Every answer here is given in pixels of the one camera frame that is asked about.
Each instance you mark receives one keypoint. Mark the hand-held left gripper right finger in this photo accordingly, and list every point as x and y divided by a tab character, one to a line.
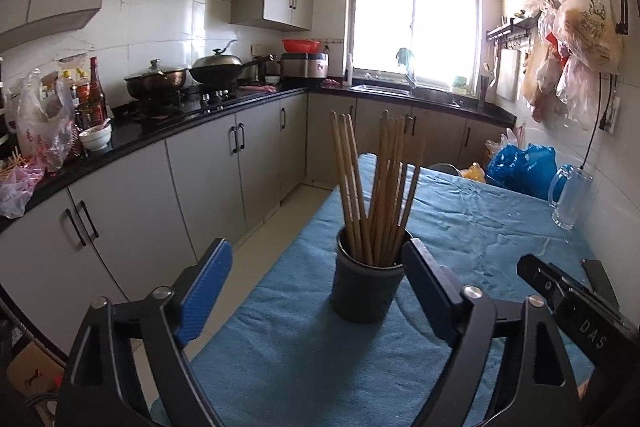
427	292

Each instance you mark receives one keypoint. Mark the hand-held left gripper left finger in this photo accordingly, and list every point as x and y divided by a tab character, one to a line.
207	292

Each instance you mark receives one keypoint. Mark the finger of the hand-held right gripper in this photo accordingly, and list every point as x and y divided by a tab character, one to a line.
602	282
545	282

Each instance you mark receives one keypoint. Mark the black chopstick holder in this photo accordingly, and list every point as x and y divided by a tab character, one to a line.
367	292

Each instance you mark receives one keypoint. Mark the bundle of wooden chopsticks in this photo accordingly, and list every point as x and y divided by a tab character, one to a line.
385	187

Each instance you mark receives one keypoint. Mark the clear glass mug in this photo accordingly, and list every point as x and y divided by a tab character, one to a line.
570	199

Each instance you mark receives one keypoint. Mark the grey base cabinets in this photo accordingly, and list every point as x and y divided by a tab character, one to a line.
200	187

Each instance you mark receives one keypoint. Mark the blue plastic bag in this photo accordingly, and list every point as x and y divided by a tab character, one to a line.
505	167
540	172

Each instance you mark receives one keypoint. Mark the blue tablecloth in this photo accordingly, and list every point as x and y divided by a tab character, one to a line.
300	357

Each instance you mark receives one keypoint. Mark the yellow plastic bag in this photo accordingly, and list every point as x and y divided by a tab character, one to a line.
474	173

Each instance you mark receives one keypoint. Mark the white plastic bag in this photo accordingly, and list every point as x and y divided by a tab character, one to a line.
502	141

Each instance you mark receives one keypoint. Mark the black kitchen countertop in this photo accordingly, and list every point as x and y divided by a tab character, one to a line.
150	122

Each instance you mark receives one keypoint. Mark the gas stove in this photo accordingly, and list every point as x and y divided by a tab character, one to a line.
190	102

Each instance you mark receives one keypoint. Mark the white mortar bowl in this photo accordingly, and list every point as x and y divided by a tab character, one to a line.
95	137

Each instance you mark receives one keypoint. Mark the cardboard box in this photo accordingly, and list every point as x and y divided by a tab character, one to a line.
30	372

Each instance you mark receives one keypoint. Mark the dark utensil holder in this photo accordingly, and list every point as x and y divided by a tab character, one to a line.
485	88

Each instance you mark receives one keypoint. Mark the white cutting board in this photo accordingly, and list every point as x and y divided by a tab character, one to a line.
510	77

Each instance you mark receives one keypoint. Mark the steel sink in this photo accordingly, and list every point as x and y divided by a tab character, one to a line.
380	89

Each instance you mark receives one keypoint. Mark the green container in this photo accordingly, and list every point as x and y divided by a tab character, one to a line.
460	85

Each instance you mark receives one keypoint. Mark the cluster of hanging plastic bags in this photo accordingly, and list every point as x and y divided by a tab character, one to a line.
545	72

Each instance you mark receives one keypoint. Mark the pink cloth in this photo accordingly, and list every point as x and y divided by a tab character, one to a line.
257	88

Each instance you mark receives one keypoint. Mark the sink faucet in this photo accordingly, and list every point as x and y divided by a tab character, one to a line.
411	79

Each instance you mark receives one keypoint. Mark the pink plastic bag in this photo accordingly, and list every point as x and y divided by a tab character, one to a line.
17	192

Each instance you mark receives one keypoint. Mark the metal stockpot with lid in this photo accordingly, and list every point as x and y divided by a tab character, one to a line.
155	82

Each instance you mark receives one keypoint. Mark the black wok with lid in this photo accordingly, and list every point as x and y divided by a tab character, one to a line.
217	69

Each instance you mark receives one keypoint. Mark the dark sauce bottle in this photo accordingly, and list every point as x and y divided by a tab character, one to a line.
96	92

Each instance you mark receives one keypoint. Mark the red print plastic bag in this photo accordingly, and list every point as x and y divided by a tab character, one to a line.
45	127

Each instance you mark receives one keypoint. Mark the green cloth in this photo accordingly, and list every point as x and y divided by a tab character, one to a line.
406	57

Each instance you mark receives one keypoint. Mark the silver rice cooker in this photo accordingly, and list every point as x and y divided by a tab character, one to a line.
305	67

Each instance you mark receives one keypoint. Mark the printed plastic bag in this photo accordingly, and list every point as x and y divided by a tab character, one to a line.
590	32

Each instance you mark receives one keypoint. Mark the yellow oil bottle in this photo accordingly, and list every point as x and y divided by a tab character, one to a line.
67	82

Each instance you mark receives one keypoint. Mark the red plastic basin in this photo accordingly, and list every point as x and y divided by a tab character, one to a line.
301	46

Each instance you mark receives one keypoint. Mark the kitchen window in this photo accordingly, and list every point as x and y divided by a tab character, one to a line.
440	17

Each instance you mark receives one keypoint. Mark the wall socket with plug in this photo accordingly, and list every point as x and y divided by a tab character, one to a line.
611	114

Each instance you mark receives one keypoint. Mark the metal wall rack shelf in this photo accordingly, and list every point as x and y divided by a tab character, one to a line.
515	27

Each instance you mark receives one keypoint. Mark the small wall cabinet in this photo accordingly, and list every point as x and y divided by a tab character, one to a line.
275	2

